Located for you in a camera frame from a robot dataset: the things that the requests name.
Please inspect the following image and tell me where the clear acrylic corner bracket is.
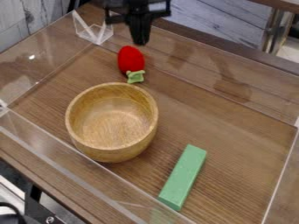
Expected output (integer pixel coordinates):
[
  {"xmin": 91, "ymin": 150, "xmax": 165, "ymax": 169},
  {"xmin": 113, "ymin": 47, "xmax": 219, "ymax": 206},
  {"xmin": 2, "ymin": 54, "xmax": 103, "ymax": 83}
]
[{"xmin": 71, "ymin": 11, "xmax": 114, "ymax": 46}]

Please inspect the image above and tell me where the red plush strawberry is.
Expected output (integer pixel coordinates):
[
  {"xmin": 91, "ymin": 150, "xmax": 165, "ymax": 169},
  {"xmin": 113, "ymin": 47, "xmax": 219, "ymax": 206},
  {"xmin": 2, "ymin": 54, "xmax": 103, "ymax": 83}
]
[{"xmin": 118, "ymin": 45, "xmax": 146, "ymax": 84}]

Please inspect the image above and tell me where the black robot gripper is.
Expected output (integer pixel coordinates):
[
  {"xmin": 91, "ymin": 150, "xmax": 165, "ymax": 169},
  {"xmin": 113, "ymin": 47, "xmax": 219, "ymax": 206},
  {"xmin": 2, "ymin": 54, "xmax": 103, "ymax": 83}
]
[{"xmin": 103, "ymin": 0, "xmax": 171, "ymax": 46}]

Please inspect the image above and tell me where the clear acrylic tray wall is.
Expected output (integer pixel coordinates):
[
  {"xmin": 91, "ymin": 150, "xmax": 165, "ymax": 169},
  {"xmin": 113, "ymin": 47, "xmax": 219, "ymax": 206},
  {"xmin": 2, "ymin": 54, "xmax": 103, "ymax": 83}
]
[{"xmin": 0, "ymin": 101, "xmax": 195, "ymax": 224}]

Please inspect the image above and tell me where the metal table leg background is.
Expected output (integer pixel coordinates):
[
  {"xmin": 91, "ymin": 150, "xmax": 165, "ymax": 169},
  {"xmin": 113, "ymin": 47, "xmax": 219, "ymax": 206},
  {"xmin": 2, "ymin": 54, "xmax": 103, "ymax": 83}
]
[{"xmin": 263, "ymin": 9, "xmax": 295, "ymax": 55}]

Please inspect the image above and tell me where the green rectangular block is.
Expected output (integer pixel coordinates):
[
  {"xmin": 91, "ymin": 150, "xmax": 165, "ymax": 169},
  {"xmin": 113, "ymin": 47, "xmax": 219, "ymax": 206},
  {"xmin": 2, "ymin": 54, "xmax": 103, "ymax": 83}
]
[{"xmin": 158, "ymin": 144, "xmax": 207, "ymax": 211}]

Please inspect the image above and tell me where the black table frame leg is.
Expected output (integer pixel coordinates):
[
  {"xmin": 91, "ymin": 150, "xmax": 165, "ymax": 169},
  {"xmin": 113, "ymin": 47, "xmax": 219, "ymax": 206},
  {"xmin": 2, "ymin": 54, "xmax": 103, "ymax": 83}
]
[{"xmin": 24, "ymin": 185, "xmax": 66, "ymax": 224}]

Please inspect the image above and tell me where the round wooden bowl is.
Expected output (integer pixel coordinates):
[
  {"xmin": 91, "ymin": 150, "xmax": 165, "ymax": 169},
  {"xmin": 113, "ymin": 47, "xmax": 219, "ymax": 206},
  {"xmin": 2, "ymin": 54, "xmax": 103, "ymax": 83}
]
[{"xmin": 65, "ymin": 82, "xmax": 159, "ymax": 163}]

